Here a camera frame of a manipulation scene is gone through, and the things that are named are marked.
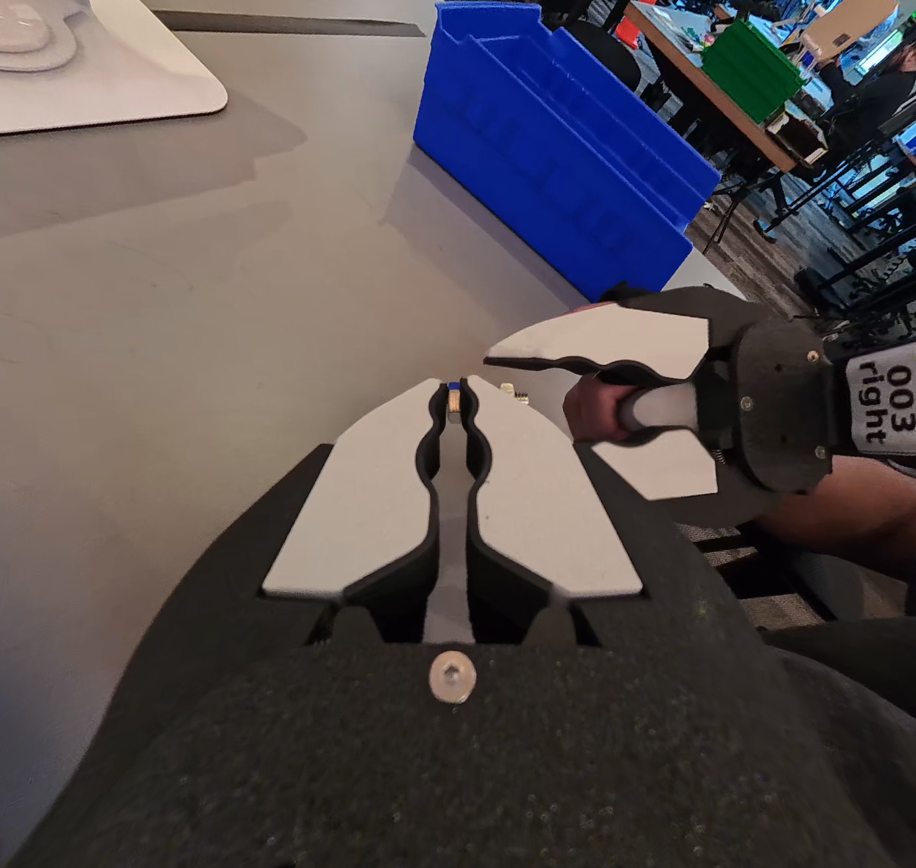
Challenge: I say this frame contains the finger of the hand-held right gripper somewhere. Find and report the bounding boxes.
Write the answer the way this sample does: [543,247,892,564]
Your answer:
[576,428,720,503]
[484,303,713,386]

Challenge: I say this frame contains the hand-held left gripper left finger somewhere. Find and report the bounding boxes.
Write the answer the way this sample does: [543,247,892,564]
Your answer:
[262,378,441,643]

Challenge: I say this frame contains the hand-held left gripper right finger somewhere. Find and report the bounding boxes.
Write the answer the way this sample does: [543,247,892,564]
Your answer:
[460,376,644,643]

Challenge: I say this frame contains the blue plastic bin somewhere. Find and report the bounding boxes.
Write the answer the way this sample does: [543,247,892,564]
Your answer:
[413,0,722,301]

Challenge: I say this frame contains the person's right forearm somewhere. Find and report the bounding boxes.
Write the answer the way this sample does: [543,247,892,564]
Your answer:
[759,453,916,561]

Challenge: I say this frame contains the grey desk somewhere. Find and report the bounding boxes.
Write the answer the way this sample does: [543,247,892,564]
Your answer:
[0,0,749,840]

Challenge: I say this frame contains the person's right hand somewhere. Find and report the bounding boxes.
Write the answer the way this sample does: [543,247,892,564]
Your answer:
[563,374,638,447]

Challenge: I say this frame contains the green plastic crate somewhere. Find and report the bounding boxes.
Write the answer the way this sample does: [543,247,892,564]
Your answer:
[701,19,806,124]

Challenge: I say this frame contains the wooden background table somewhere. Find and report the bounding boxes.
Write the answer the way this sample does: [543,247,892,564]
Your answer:
[624,1,831,174]

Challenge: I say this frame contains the wooden stand board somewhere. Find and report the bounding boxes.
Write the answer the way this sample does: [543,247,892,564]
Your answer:
[801,0,899,61]

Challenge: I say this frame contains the white document stand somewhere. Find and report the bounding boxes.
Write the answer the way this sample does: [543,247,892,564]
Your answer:
[0,0,230,135]

